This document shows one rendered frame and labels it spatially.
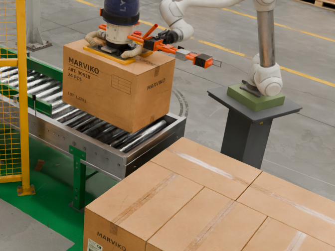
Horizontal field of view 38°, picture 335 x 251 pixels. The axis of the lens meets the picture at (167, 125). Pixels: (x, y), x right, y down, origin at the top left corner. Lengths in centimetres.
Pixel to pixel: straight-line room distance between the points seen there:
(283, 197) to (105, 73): 129
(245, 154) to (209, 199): 91
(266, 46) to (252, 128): 67
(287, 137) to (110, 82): 227
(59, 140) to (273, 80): 145
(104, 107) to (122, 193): 63
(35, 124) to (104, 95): 59
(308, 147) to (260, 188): 178
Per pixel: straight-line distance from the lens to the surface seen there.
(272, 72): 318
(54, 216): 340
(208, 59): 276
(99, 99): 308
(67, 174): 378
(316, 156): 457
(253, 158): 371
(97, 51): 305
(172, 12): 317
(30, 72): 411
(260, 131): 360
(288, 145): 462
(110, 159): 300
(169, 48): 287
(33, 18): 604
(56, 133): 326
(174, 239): 247
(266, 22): 307
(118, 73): 291
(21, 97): 321
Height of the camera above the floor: 220
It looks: 29 degrees down
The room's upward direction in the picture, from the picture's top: 8 degrees clockwise
